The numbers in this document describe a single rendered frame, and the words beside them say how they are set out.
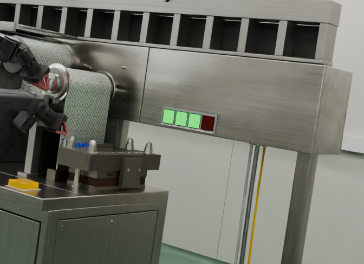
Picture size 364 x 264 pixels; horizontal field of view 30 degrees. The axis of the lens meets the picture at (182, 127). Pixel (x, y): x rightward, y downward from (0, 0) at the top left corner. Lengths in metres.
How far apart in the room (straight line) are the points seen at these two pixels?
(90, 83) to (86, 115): 0.12
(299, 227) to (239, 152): 2.66
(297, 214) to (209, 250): 2.85
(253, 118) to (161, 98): 0.42
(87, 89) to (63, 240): 0.62
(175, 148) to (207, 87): 2.96
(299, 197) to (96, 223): 0.73
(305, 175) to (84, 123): 0.84
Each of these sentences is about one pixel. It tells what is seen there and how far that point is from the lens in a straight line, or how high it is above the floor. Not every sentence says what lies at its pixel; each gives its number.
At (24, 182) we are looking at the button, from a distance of 2.26.
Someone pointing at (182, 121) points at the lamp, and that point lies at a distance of 2.55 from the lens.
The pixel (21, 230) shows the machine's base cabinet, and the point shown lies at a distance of 2.27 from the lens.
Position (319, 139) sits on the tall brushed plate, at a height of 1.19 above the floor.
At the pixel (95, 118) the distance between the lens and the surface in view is 2.63.
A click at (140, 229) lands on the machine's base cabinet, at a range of 2.55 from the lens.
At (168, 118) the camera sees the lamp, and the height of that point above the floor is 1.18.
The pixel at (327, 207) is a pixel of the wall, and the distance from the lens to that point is 4.82.
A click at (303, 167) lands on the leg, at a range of 2.48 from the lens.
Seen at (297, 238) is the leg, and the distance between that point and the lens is 2.51.
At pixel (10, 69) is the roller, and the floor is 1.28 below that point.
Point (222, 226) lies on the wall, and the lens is 5.22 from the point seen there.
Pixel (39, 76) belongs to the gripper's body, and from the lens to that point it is 2.43.
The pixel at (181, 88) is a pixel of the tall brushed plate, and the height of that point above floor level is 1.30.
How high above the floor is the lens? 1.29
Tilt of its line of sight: 3 degrees down
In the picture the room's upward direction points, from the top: 8 degrees clockwise
